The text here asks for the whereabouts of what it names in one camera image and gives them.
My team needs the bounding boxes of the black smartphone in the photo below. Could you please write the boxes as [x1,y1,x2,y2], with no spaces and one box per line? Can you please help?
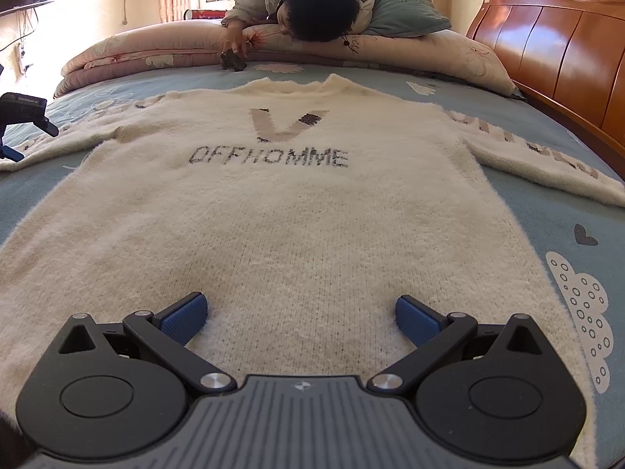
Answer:
[219,51,248,72]

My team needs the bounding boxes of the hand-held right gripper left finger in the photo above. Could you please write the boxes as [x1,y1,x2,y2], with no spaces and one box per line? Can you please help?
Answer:
[57,292,238,395]

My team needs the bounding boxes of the cream knitted sweater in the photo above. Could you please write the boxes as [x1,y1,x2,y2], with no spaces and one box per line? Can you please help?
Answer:
[0,73,615,469]

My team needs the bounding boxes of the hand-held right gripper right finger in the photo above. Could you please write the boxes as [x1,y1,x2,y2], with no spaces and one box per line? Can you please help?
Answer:
[366,295,544,395]

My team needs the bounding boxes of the television cables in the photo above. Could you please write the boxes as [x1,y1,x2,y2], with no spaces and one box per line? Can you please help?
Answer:
[0,10,36,66]

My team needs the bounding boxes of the wooden headboard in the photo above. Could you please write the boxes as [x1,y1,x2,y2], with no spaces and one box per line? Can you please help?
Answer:
[465,0,625,179]

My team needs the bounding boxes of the teal pillow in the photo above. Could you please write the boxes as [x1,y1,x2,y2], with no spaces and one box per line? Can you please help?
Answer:
[362,0,453,41]

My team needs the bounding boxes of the pink floral quilt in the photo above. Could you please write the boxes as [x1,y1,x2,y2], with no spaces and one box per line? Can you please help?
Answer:
[54,18,522,102]

